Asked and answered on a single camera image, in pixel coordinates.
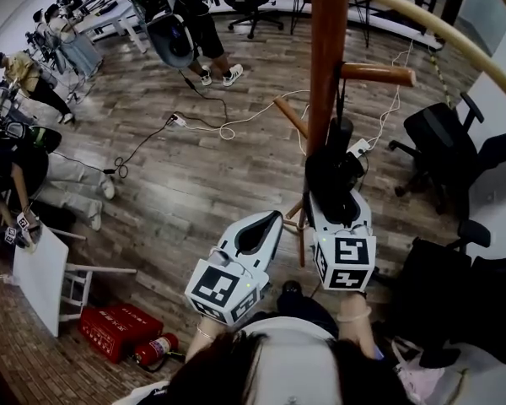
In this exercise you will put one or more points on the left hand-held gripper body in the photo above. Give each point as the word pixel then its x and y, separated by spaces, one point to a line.
pixel 219 289

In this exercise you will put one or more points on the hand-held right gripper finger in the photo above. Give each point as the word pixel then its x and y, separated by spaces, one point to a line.
pixel 364 217
pixel 318 222

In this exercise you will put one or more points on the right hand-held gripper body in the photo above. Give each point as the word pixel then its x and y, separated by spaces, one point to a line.
pixel 348 260

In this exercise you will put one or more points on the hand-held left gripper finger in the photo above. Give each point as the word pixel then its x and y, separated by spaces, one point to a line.
pixel 235 233
pixel 270 249

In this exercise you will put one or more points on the brown wooden coat rack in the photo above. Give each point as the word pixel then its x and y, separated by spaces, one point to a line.
pixel 326 36

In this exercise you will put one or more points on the person's left forearm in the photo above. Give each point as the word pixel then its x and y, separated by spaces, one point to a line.
pixel 200 344

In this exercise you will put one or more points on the person's right forearm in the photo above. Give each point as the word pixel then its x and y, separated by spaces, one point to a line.
pixel 356 338

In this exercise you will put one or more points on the person's black shoe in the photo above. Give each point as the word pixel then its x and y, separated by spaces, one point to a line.
pixel 292 288

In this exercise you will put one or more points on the person's dark trousers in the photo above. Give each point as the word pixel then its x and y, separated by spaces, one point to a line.
pixel 303 310

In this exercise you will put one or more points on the person's white shirt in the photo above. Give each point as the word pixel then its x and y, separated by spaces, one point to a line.
pixel 286 331

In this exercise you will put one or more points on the red fire extinguisher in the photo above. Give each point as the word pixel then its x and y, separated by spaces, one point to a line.
pixel 158 346

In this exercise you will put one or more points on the black mesh office chair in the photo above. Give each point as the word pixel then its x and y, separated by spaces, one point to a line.
pixel 438 281

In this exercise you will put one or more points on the black office chair with headrest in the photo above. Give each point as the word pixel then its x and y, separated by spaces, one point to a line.
pixel 434 137

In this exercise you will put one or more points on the red fire extinguisher box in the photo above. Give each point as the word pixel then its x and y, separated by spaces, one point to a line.
pixel 118 329

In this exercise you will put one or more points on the pink fabric bag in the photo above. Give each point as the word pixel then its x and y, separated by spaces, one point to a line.
pixel 421 382

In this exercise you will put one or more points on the yellow black striped rod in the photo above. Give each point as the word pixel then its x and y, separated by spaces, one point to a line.
pixel 443 82

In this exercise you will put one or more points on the small white table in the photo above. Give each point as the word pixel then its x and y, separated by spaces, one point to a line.
pixel 40 277

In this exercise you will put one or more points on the beige wooden clothes hanger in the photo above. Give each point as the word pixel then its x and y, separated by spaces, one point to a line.
pixel 426 17

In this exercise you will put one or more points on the long white desk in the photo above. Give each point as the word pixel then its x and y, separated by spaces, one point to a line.
pixel 109 15

